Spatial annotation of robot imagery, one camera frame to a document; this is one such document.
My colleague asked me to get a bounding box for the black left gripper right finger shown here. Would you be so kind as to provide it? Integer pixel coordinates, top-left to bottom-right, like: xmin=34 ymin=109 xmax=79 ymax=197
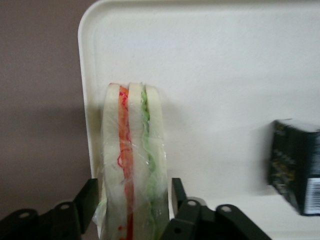
xmin=159 ymin=177 xmax=274 ymax=240

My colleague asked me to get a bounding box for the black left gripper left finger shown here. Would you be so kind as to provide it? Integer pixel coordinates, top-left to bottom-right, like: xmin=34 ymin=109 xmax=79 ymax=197
xmin=0 ymin=178 xmax=99 ymax=240

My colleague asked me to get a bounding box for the triangle sandwich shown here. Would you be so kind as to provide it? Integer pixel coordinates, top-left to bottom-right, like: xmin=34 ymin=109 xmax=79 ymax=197
xmin=91 ymin=81 xmax=169 ymax=240

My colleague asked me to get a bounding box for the beige plastic tray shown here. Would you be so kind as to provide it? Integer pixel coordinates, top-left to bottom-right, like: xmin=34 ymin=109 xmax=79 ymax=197
xmin=77 ymin=0 xmax=320 ymax=240

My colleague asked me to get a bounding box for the small black box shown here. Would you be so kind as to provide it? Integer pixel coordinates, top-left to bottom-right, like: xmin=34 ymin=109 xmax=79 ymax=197
xmin=266 ymin=119 xmax=320 ymax=217

